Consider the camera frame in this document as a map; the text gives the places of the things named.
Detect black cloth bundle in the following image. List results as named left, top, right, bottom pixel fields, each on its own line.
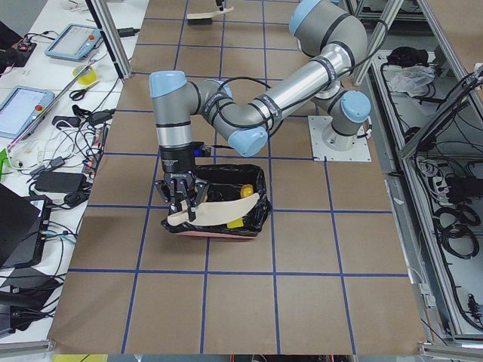
left=386, top=46, right=429, bottom=68

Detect beige plastic dustpan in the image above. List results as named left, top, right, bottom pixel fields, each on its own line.
left=167, top=193, right=260, bottom=226

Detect black scissors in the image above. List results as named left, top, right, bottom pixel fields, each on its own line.
left=69, top=81, right=100, bottom=101

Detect blue teach pendant near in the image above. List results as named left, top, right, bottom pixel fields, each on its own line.
left=1, top=86, right=55, bottom=139

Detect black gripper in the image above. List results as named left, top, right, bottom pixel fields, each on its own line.
left=155, top=142, right=211, bottom=222

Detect white crumpled cloth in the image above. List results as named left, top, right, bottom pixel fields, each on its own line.
left=388, top=66, right=435, bottom=97

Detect black laptop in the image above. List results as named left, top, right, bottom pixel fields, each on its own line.
left=1, top=186, right=52, bottom=269

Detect yellow potato toy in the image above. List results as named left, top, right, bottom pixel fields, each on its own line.
left=240, top=184, right=254, bottom=198

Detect yellow tape roll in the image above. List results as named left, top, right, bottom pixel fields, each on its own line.
left=72, top=65, right=97, bottom=85

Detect white hand brush black bristles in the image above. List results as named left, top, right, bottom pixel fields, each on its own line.
left=186, top=7, right=235, bottom=26

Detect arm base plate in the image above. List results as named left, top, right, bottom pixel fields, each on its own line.
left=308, top=115, right=371, bottom=163

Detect blue teach pendant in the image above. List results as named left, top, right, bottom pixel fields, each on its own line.
left=1, top=86, right=55, bottom=139
left=45, top=23, right=103, bottom=61

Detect black trash bag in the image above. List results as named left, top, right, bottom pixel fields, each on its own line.
left=161, top=164, right=272, bottom=238

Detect yellow green sponge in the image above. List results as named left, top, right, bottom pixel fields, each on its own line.
left=226, top=217, right=244, bottom=229

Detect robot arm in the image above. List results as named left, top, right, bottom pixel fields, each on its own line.
left=149, top=1, right=371, bottom=225

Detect aluminium frame post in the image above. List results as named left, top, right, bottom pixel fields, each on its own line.
left=86, top=0, right=132, bottom=80

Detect black power adapter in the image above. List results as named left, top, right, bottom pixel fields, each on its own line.
left=35, top=172, right=87, bottom=193

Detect blue teach pendant far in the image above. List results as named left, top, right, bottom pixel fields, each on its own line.
left=45, top=23, right=103, bottom=61

